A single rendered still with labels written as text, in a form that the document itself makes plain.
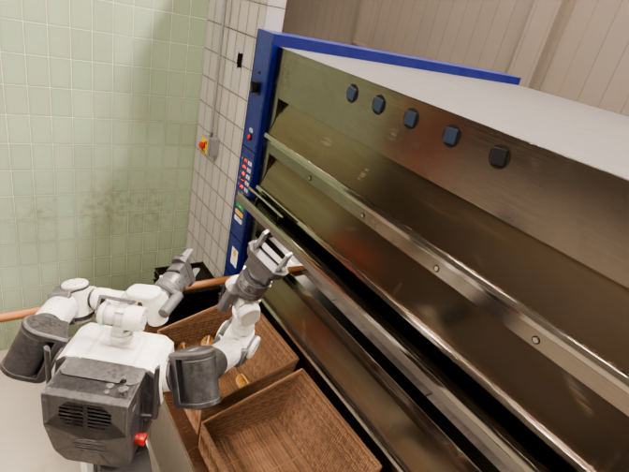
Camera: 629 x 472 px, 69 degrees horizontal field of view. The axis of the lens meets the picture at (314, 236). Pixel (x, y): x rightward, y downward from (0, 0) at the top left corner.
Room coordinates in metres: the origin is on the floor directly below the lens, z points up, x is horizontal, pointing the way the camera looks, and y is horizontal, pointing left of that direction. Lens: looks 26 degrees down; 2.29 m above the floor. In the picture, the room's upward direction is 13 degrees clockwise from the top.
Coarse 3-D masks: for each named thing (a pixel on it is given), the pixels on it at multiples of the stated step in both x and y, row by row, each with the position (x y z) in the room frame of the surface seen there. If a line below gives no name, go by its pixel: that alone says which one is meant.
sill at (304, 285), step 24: (288, 264) 1.91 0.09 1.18; (312, 288) 1.75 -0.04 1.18; (336, 312) 1.61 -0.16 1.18; (360, 336) 1.49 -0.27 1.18; (384, 360) 1.38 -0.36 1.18; (408, 384) 1.28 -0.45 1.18; (432, 408) 1.19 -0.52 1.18; (432, 432) 1.12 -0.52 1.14; (456, 432) 1.11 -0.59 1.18; (456, 456) 1.04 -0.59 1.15; (480, 456) 1.03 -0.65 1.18
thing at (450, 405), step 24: (312, 240) 1.81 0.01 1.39; (336, 264) 1.63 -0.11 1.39; (360, 288) 1.48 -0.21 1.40; (384, 312) 1.36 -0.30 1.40; (384, 336) 1.19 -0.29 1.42; (408, 336) 1.25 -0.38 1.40; (408, 360) 1.10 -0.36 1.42; (432, 360) 1.15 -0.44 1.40; (432, 384) 1.02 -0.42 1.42; (456, 384) 1.06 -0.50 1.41; (456, 408) 0.95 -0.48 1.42; (480, 408) 0.99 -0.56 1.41; (504, 408) 1.03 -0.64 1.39; (480, 432) 0.89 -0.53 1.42; (504, 432) 0.92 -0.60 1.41; (528, 432) 0.96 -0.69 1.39; (504, 456) 0.83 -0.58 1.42; (528, 456) 0.85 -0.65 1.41; (552, 456) 0.89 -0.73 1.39
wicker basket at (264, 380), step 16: (208, 320) 1.93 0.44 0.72; (224, 320) 2.00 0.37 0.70; (176, 336) 1.82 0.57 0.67; (192, 336) 1.88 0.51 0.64; (256, 352) 1.83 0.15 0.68; (272, 352) 1.76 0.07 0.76; (288, 352) 1.70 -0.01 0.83; (240, 368) 1.79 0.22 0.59; (256, 368) 1.78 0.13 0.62; (288, 368) 1.64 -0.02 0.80; (224, 384) 1.66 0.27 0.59; (256, 384) 1.53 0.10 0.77; (224, 400) 1.42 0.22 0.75; (240, 400) 1.47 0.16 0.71; (192, 416) 1.41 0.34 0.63; (208, 416) 1.38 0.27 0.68
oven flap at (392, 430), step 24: (288, 288) 1.87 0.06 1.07; (288, 312) 1.79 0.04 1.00; (312, 312) 1.71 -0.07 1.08; (312, 336) 1.64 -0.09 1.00; (312, 360) 1.55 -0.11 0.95; (336, 360) 1.51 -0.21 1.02; (336, 384) 1.45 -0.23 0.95; (360, 384) 1.39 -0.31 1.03; (360, 408) 1.33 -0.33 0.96; (384, 408) 1.29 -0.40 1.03; (384, 432) 1.23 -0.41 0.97; (408, 432) 1.19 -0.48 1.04; (408, 456) 1.14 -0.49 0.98; (432, 456) 1.11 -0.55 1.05
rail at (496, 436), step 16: (240, 192) 2.02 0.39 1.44; (256, 208) 1.88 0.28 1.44; (272, 224) 1.76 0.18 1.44; (288, 240) 1.66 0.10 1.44; (304, 256) 1.56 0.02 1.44; (320, 272) 1.47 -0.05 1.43; (336, 288) 1.39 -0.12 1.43; (352, 304) 1.32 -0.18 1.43; (480, 416) 0.92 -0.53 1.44; (496, 432) 0.88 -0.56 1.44; (512, 448) 0.84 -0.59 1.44; (528, 464) 0.80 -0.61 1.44
